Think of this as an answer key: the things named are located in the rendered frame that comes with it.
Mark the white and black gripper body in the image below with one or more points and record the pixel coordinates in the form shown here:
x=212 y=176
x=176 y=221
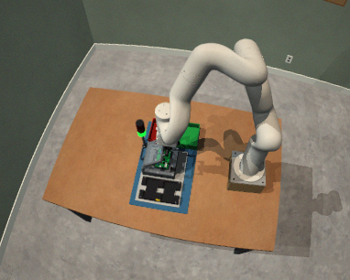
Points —
x=161 y=142

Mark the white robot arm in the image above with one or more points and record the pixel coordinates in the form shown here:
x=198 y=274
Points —
x=245 y=65

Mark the red open-top bin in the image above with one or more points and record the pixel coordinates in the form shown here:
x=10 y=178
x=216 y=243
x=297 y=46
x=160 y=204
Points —
x=153 y=131

